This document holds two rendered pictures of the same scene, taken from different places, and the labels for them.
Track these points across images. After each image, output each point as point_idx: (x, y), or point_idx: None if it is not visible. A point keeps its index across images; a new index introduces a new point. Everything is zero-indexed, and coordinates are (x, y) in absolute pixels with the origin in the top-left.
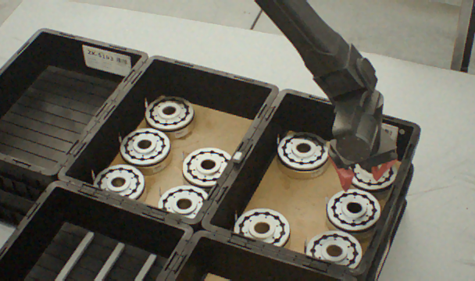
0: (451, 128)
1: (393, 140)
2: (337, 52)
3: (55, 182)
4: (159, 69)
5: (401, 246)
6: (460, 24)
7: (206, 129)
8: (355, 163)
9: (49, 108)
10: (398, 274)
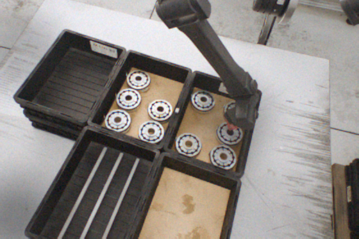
0: (265, 77)
1: None
2: (242, 80)
3: (86, 126)
4: (132, 56)
5: None
6: (268, 20)
7: (156, 86)
8: None
9: (74, 73)
10: None
